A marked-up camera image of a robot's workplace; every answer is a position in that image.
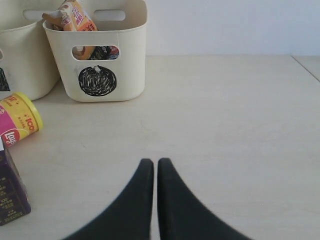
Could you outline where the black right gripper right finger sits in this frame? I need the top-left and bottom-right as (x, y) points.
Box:
(157, 158), (249, 240)

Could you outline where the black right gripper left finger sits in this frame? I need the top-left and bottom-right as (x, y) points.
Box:
(65, 158), (154, 240)

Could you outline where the pink Lays chips can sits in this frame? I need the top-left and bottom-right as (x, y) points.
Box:
(0, 92), (44, 147)

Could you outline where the orange noodle packet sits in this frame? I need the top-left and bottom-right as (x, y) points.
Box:
(41, 0), (120, 61)

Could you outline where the purple drink carton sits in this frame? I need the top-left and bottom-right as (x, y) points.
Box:
(0, 140), (31, 226)

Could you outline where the cream bin with circle mark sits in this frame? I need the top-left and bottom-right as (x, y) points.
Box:
(43, 0), (148, 102)

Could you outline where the cream bin with square mark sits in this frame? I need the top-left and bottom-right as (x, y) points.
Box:
(0, 9), (60, 101)

